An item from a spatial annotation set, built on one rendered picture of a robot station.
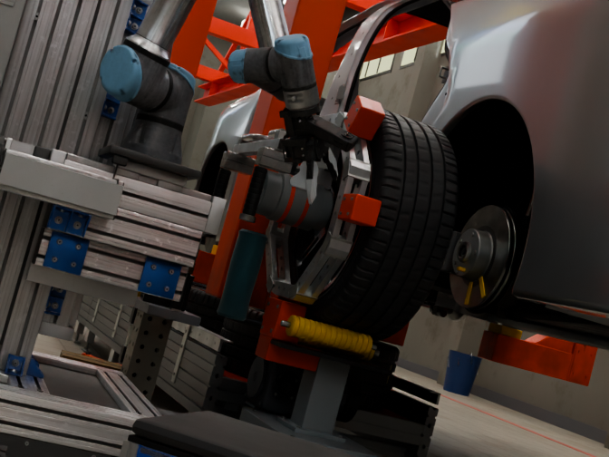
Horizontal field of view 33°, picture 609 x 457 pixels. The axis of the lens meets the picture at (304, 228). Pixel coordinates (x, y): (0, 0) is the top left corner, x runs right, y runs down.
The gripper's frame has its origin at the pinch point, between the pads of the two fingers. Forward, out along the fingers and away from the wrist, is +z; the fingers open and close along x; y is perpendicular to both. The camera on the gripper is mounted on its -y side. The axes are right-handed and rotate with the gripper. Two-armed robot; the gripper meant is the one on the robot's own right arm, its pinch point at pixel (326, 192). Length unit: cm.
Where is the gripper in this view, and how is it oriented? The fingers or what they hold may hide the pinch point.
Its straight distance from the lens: 232.3
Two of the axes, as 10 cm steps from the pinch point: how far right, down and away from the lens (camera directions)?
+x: -3.8, 3.8, -8.4
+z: 1.6, 9.2, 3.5
